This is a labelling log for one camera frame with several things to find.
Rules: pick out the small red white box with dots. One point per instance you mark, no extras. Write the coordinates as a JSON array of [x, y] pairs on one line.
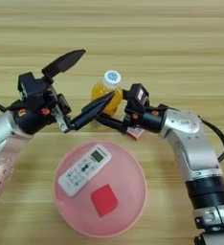
[[135, 134]]

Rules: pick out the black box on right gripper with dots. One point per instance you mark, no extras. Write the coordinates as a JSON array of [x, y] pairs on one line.
[[139, 95]]

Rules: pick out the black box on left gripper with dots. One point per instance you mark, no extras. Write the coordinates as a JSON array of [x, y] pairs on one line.
[[32, 87]]

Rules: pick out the red cube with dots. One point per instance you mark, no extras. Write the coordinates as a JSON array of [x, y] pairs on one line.
[[104, 200]]

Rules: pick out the pink round plate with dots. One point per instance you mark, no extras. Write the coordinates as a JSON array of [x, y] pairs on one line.
[[126, 191]]

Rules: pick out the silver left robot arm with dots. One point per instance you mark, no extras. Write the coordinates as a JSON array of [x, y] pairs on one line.
[[2, 153]]

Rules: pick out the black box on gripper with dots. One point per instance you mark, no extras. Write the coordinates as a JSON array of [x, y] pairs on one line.
[[32, 87], [139, 95]]

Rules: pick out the orange juice bottle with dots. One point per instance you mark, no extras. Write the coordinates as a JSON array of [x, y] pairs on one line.
[[112, 81]]

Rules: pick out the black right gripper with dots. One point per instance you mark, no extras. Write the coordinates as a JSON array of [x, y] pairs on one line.
[[149, 119]]

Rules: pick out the white remote control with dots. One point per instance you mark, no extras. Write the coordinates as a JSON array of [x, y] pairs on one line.
[[83, 170]]

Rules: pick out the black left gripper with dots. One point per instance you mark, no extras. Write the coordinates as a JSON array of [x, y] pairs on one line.
[[34, 121]]

